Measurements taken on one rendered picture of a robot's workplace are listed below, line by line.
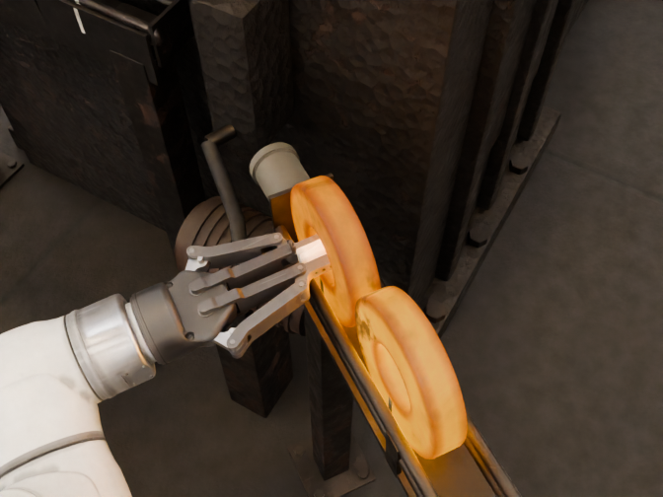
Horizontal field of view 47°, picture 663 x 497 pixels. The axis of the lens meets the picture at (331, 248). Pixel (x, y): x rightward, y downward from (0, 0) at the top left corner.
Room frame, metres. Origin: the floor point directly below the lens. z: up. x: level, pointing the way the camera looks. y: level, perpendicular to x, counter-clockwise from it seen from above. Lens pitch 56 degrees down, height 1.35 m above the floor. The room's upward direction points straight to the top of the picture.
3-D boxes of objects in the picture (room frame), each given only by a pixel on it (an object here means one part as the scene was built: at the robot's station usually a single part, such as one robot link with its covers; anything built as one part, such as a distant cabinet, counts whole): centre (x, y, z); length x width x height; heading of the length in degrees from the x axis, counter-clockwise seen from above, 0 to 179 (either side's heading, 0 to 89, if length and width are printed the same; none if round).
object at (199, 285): (0.40, 0.09, 0.71); 0.11 x 0.01 x 0.04; 117
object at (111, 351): (0.33, 0.21, 0.69); 0.09 x 0.06 x 0.09; 25
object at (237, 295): (0.38, 0.08, 0.71); 0.11 x 0.01 x 0.04; 114
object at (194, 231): (0.56, 0.10, 0.27); 0.22 x 0.13 x 0.53; 60
